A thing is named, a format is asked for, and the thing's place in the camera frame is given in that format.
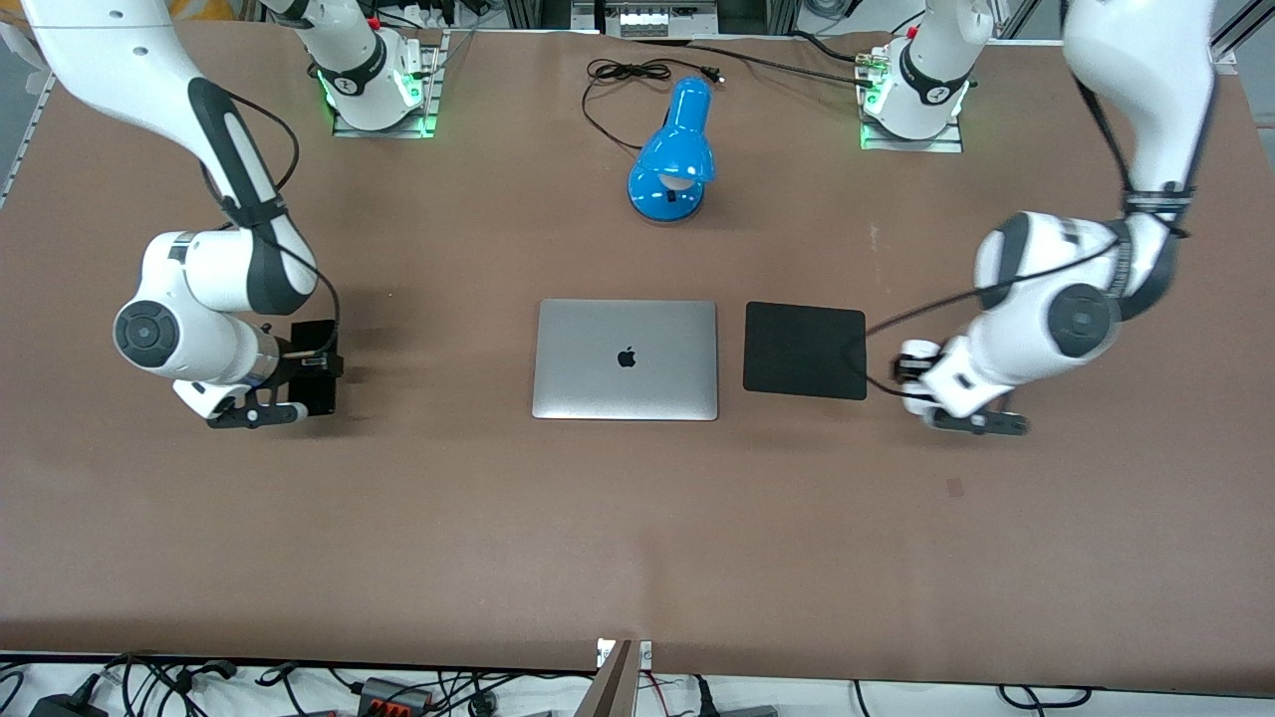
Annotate black smartphone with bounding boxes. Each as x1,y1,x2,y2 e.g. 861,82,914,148
289,321,341,416

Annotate thick black base cable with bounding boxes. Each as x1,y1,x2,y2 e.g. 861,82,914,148
628,38,880,91

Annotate black lamp power cord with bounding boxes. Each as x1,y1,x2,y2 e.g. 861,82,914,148
581,58,726,152

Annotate tapered grey metal post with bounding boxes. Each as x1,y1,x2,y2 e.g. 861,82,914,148
573,640,638,717

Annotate grey connector box red plugs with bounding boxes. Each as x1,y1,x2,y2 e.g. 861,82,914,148
357,677,434,714

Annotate blue desk lamp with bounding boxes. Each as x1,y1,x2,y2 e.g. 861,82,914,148
627,76,717,224

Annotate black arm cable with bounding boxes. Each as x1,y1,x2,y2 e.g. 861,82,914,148
862,60,1191,401
199,90,343,359

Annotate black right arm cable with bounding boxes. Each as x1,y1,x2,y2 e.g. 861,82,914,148
199,90,343,359

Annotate black power adapter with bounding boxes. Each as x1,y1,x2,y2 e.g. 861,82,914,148
28,692,111,717

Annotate silver laptop with apple logo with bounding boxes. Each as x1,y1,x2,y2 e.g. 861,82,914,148
531,299,719,422

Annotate black mouse pad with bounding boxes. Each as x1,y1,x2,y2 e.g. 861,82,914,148
743,301,868,401

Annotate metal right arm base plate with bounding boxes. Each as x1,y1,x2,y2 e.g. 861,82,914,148
332,30,441,138

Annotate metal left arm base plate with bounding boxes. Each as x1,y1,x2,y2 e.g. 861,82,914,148
860,50,965,153

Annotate white power strip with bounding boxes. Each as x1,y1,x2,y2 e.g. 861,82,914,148
603,0,720,39

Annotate black looped floor cable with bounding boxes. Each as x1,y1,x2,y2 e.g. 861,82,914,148
996,685,1094,710

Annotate aluminium frame posts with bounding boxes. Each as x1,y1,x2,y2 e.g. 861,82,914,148
503,0,599,31

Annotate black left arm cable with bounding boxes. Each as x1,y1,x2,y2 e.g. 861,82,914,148
862,60,1191,401

